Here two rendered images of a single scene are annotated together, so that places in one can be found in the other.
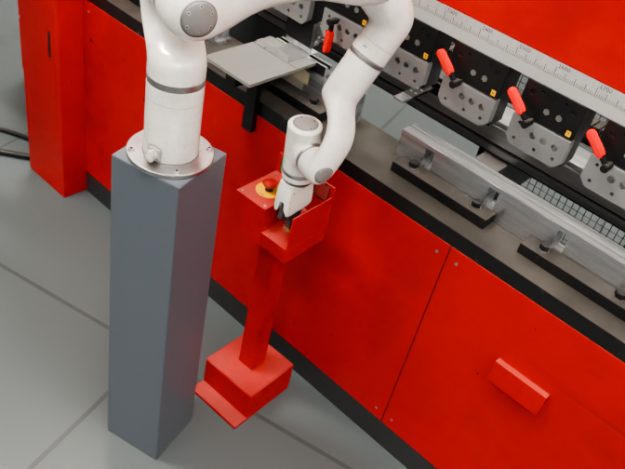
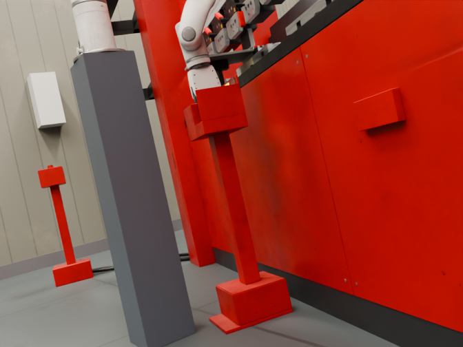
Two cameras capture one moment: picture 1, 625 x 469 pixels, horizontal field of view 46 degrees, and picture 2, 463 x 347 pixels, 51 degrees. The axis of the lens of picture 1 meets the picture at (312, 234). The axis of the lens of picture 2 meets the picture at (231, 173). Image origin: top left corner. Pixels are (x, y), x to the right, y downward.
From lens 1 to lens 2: 1.73 m
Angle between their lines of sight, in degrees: 52
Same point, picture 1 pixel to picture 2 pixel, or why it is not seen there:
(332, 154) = (187, 15)
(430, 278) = (306, 91)
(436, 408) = (366, 225)
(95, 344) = not seen: hidden behind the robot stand
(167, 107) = (78, 14)
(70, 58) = (184, 164)
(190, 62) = not seen: outside the picture
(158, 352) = (116, 213)
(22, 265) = not seen: hidden behind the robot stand
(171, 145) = (86, 39)
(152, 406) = (130, 280)
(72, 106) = (191, 197)
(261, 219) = (191, 113)
